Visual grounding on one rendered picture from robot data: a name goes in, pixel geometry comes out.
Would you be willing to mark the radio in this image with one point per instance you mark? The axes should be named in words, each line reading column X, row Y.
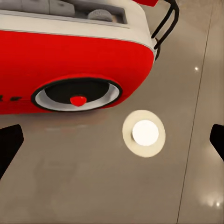
column 74, row 55

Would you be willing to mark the coffee table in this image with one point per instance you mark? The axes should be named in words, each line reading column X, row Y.
column 147, row 160

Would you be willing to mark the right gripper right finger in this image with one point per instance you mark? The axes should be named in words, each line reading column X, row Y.
column 217, row 139

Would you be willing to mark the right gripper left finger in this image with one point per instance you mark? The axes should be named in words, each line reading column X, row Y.
column 11, row 139

